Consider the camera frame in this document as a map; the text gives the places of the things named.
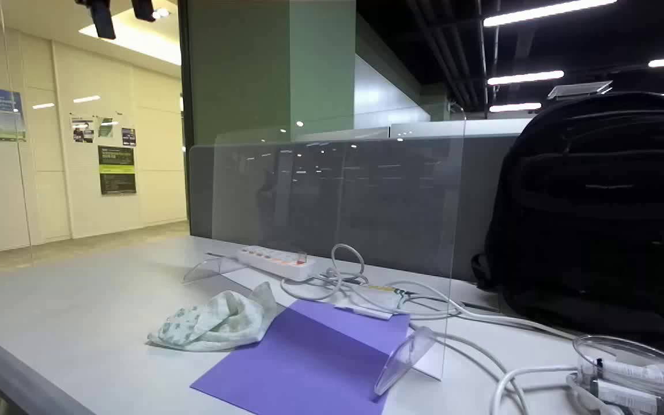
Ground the pale green patterned cloth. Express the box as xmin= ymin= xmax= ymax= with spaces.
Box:
xmin=146 ymin=288 xmax=282 ymax=356

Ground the clear acrylic screen foot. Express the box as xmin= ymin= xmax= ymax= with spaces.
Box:
xmin=181 ymin=254 xmax=231 ymax=284
xmin=368 ymin=325 xmax=437 ymax=402

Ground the clear acrylic screen panel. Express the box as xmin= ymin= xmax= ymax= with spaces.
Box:
xmin=208 ymin=114 xmax=470 ymax=382

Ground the bright recessed ceiling light panel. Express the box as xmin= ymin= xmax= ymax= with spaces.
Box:
xmin=75 ymin=5 xmax=185 ymax=69

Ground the green building column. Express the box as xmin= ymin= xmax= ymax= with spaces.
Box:
xmin=178 ymin=0 xmax=359 ymax=148

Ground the grey desk partition panel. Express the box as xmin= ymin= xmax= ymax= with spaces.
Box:
xmin=185 ymin=137 xmax=520 ymax=284

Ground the white power strip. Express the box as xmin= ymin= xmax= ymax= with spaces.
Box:
xmin=236 ymin=245 xmax=317 ymax=284

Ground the purple paper sheet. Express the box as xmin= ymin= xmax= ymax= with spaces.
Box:
xmin=190 ymin=298 xmax=413 ymax=415

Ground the grey ceiling mounted unit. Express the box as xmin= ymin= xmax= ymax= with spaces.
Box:
xmin=547 ymin=78 xmax=616 ymax=103

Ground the black backpack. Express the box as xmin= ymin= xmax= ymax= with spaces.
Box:
xmin=470 ymin=87 xmax=664 ymax=356

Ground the white plug adapter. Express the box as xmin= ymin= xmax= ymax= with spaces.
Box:
xmin=576 ymin=357 xmax=664 ymax=396
xmin=565 ymin=378 xmax=664 ymax=415

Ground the dark green wall sign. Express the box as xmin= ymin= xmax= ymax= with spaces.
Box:
xmin=98 ymin=171 xmax=141 ymax=198
xmin=96 ymin=142 xmax=138 ymax=172

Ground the white power strip cable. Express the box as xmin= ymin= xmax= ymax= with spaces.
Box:
xmin=277 ymin=243 xmax=465 ymax=323

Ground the white charger cable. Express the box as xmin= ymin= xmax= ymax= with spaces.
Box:
xmin=410 ymin=325 xmax=534 ymax=415
xmin=488 ymin=332 xmax=664 ymax=415

